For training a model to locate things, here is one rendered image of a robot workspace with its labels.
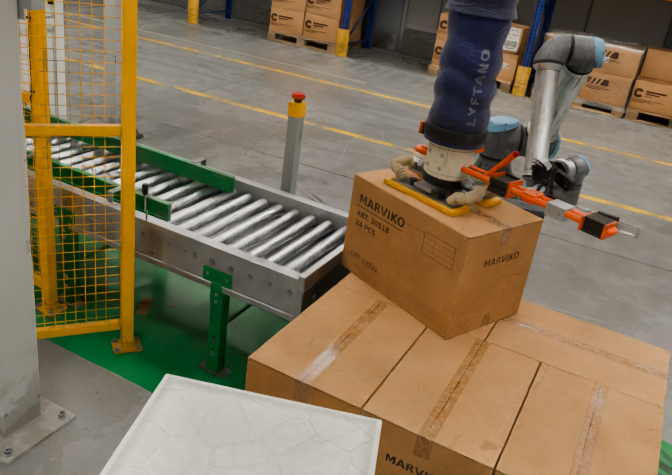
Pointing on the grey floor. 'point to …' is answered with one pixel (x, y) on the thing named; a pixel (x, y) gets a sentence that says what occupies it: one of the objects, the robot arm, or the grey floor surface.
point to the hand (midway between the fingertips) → (533, 180)
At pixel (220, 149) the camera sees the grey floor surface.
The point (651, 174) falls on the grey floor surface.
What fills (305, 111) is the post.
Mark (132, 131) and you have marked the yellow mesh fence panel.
